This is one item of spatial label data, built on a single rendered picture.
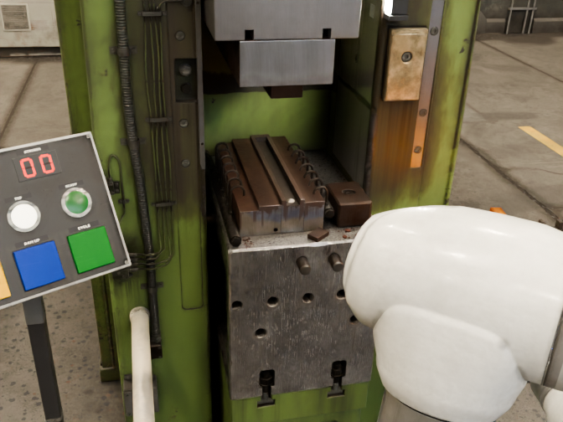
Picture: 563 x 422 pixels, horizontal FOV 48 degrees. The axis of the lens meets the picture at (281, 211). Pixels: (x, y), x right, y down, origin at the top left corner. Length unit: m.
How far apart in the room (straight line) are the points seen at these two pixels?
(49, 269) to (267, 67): 0.58
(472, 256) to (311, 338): 1.11
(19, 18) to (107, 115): 5.34
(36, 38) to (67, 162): 5.55
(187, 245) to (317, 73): 0.57
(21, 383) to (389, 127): 1.64
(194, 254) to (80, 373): 1.02
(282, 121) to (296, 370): 0.72
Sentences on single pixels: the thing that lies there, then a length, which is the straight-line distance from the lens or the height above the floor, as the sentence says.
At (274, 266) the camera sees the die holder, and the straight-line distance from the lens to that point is 1.47.
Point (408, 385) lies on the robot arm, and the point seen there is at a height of 1.27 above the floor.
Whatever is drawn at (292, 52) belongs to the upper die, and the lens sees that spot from 1.34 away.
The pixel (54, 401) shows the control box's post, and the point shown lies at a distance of 1.61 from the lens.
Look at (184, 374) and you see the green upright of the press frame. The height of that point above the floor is 0.39.
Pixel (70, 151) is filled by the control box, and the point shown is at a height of 1.17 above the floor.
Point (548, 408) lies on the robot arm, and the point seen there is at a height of 0.92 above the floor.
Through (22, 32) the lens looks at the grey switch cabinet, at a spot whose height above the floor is 0.25.
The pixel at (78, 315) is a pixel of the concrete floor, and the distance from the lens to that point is 2.84.
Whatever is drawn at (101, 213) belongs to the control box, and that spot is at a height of 1.06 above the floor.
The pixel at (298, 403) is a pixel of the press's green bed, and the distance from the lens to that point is 1.77.
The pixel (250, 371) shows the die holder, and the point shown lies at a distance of 1.65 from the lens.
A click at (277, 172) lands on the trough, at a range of 1.64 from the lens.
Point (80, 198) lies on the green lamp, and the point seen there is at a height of 1.10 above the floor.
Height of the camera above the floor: 1.66
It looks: 28 degrees down
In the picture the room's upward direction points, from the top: 2 degrees clockwise
